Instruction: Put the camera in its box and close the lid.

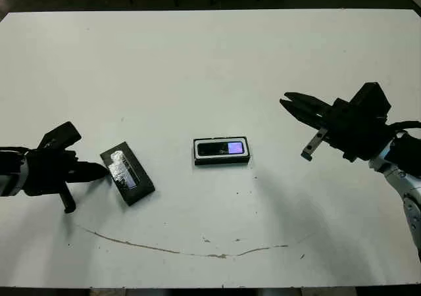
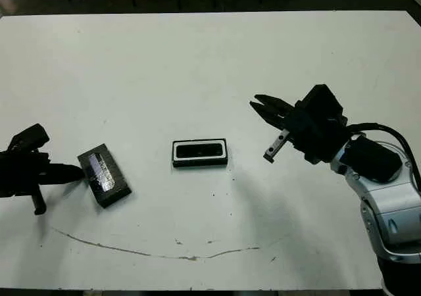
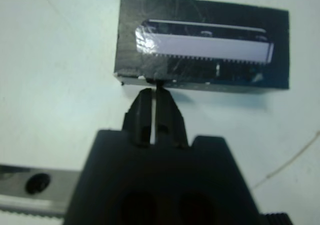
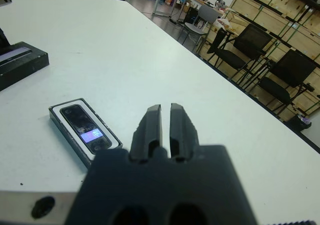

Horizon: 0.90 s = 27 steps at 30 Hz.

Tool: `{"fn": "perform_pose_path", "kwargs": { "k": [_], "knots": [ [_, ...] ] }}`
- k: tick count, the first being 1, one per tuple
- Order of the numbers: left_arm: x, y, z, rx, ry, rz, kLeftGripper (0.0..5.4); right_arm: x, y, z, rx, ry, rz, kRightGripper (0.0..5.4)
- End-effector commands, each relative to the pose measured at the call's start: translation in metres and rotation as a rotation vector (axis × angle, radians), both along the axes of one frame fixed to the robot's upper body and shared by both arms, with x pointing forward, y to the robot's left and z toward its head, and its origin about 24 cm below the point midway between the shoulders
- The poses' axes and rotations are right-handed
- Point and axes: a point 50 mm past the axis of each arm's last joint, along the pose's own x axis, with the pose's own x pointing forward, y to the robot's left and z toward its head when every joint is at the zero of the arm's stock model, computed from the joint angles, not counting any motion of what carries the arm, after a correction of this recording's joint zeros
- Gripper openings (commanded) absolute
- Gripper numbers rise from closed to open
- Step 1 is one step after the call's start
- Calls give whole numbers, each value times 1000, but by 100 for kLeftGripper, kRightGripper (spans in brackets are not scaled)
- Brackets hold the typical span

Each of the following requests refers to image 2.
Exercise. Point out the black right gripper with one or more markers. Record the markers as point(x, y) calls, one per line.
point(315, 138)

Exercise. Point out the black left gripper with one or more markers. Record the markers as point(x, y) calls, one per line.
point(19, 174)

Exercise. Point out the black box lid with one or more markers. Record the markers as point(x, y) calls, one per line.
point(115, 184)

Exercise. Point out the black camera with glossy face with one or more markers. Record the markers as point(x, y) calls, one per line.
point(197, 150)

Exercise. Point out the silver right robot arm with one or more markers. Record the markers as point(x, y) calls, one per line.
point(388, 204)

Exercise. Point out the black box with white insert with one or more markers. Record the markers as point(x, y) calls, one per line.
point(199, 164)

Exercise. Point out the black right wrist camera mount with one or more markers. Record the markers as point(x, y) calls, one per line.
point(320, 102)

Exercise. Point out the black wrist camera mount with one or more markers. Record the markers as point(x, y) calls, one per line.
point(320, 102)
point(31, 136)

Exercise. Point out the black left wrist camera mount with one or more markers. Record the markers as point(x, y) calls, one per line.
point(31, 136)

